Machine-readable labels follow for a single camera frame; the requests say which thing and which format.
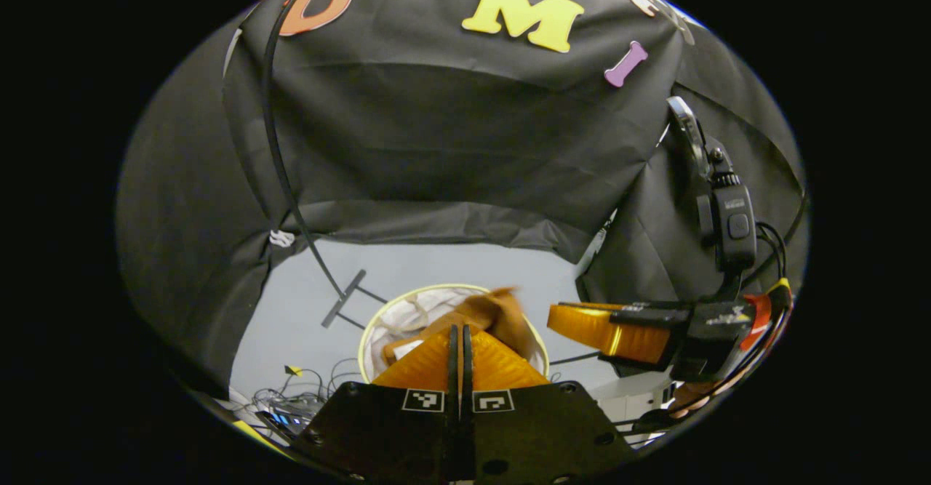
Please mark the brown button-up shirt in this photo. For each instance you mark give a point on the brown button-up shirt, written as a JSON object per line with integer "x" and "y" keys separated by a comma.
{"x": 502, "y": 310}

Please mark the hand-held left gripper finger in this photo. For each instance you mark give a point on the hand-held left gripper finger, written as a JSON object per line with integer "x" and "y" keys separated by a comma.
{"x": 452, "y": 398}
{"x": 469, "y": 412}

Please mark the round white laundry hamper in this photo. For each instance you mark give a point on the round white laundry hamper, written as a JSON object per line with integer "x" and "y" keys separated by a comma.
{"x": 407, "y": 318}

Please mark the black clothes rack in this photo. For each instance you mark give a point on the black clothes rack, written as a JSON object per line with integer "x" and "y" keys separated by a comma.
{"x": 344, "y": 298}

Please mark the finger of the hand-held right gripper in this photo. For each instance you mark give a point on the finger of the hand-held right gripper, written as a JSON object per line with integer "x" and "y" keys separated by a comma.
{"x": 618, "y": 332}

